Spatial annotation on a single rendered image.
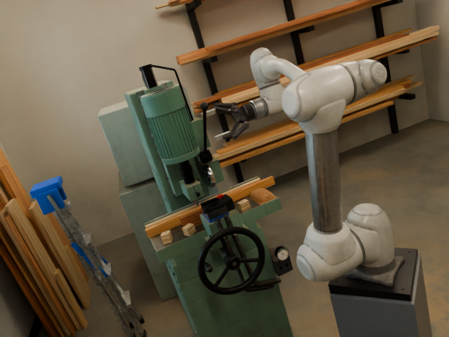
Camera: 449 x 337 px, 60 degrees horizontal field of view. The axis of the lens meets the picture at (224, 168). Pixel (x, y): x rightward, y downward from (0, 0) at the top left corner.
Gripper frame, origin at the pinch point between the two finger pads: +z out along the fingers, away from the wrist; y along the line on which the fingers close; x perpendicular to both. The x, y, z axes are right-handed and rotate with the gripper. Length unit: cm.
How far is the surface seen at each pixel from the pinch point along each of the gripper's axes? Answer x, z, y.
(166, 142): -2.4, 19.4, 1.9
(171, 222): -33.9, 28.6, -18.9
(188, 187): -21.0, 16.4, -12.3
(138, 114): -10.9, 23.9, 28.2
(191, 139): -4.4, 8.8, 0.2
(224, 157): -179, -56, 87
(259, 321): -67, 7, -71
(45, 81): -136, 71, 209
